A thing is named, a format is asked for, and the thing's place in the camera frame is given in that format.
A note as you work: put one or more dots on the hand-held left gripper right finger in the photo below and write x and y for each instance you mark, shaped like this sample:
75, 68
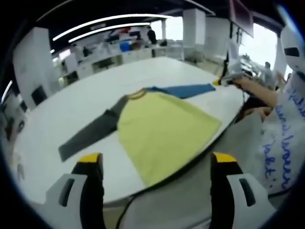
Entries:
222, 195

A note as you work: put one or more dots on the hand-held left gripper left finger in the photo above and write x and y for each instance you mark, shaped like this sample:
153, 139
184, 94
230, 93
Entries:
91, 195

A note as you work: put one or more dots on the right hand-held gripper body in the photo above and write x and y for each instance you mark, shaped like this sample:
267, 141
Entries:
232, 78

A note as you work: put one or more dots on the yellow blue grey garment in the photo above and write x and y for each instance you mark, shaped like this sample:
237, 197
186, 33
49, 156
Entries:
162, 128

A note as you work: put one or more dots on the narrow white column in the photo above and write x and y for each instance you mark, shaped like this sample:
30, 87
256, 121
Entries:
194, 33

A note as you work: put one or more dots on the hanging dark screen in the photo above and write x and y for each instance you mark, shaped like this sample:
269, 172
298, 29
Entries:
241, 16

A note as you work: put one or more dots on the white chest-worn device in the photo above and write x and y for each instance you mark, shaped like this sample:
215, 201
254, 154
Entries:
291, 38

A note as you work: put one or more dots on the person in white shirt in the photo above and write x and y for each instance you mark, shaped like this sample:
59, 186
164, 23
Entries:
294, 143

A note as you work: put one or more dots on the blue storage bin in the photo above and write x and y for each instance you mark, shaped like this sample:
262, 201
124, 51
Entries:
125, 47

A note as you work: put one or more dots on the black cabinet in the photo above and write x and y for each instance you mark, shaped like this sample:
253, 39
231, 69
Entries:
38, 95

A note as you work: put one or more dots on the white cabinet desk row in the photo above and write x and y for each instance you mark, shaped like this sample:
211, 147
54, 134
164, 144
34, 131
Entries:
107, 62

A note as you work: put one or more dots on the wide white pillar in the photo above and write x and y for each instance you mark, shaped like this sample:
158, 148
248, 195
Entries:
33, 66

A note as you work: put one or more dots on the striped wall banner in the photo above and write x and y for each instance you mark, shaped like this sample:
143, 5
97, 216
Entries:
119, 32

